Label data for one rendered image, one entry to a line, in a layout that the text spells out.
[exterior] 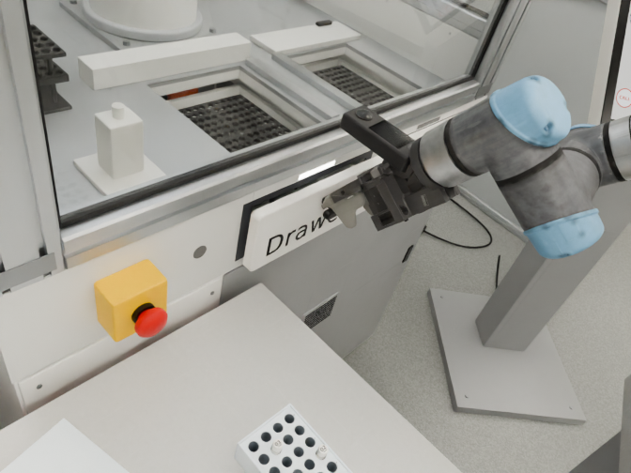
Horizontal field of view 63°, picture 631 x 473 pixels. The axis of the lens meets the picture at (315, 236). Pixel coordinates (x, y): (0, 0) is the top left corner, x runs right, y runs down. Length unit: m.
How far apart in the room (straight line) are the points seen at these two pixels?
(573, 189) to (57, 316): 0.58
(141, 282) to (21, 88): 0.26
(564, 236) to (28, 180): 0.53
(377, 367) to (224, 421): 1.11
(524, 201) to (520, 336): 1.36
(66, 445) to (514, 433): 1.44
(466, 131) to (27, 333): 0.52
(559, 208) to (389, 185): 0.21
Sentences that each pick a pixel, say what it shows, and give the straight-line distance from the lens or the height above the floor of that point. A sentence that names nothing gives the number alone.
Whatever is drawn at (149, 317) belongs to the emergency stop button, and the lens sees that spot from 0.62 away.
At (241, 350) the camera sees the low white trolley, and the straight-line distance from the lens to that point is 0.76.
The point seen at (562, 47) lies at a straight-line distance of 2.34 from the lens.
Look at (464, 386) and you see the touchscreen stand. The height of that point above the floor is 0.03.
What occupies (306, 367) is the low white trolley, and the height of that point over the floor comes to 0.76.
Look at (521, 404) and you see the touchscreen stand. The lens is 1.88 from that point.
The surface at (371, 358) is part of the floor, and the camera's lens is 1.77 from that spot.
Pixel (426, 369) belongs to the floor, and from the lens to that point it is 1.83.
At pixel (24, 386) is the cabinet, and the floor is 0.78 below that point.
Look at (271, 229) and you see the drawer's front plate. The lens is 0.74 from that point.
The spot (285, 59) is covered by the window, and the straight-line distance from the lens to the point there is 0.65.
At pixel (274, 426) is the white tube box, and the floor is 0.79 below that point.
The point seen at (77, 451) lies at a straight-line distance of 0.68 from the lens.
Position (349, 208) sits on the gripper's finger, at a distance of 0.74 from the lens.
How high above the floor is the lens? 1.38
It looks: 41 degrees down
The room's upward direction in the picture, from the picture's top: 16 degrees clockwise
